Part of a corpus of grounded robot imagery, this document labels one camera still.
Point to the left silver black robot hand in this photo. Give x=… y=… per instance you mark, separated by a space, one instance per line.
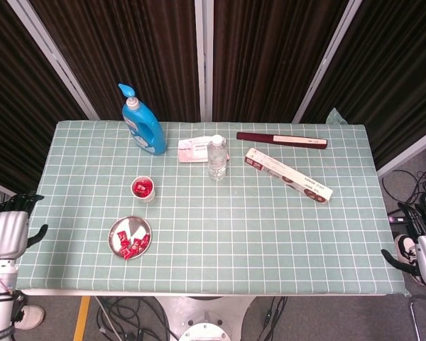
x=5 y=234

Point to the red candy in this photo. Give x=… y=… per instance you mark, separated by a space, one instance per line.
x=145 y=239
x=149 y=187
x=139 y=185
x=123 y=236
x=137 y=243
x=142 y=194
x=124 y=249
x=132 y=253

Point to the round silver metal plate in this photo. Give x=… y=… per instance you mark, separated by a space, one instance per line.
x=131 y=223

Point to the white paper cup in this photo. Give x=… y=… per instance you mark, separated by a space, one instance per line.
x=148 y=199

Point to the white black sneaker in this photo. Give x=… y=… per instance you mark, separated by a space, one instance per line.
x=406 y=248

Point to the black power strip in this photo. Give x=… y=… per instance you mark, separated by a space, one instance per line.
x=397 y=218

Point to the pale pink shoe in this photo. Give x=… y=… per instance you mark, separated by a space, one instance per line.
x=32 y=317

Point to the yellow floor tape strip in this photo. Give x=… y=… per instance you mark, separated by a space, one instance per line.
x=81 y=319

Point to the dark brown curtain panel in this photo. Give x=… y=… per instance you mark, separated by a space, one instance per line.
x=128 y=42
x=394 y=71
x=7 y=106
x=270 y=53

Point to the blue detergent pump bottle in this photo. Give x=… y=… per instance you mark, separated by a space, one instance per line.
x=147 y=131

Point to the white baking paper box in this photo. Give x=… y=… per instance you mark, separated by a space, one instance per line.
x=270 y=165

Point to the green checked tablecloth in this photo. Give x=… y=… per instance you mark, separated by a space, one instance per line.
x=234 y=231

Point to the pink white tissue packet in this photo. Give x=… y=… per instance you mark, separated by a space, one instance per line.
x=191 y=151

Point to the long dark red box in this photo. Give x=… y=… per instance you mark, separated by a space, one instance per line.
x=255 y=136

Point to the clear plastic water bottle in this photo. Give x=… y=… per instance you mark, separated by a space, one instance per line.
x=216 y=160

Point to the grey metal partition rail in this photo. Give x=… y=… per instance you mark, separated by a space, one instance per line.
x=0 y=186
x=408 y=152

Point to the white table frame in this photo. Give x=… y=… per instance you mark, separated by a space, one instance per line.
x=92 y=292

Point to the grey metal partition post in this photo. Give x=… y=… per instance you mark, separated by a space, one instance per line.
x=50 y=53
x=203 y=53
x=329 y=53

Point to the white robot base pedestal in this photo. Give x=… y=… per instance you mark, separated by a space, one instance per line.
x=199 y=309

